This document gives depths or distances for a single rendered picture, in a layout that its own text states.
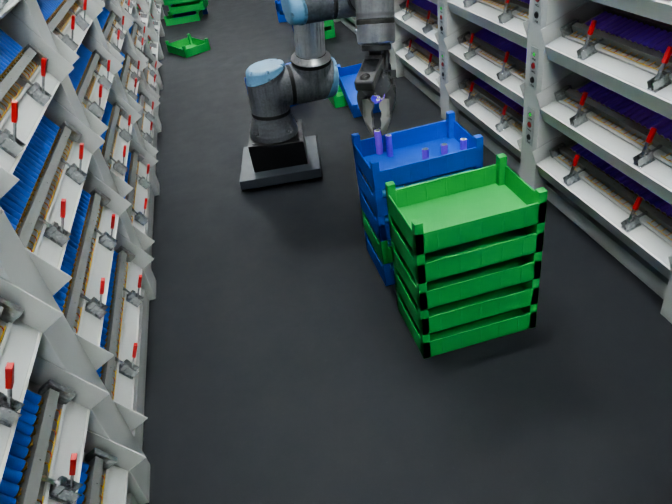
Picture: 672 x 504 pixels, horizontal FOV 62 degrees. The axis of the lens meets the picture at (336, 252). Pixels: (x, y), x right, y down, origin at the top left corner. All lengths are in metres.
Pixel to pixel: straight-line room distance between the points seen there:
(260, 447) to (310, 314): 0.43
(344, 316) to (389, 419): 0.37
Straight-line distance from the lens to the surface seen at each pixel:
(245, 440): 1.35
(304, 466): 1.28
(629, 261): 1.72
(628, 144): 1.62
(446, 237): 1.21
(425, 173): 1.48
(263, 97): 2.16
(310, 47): 2.13
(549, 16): 1.77
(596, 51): 1.67
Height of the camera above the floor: 1.05
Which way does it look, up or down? 36 degrees down
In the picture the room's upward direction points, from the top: 10 degrees counter-clockwise
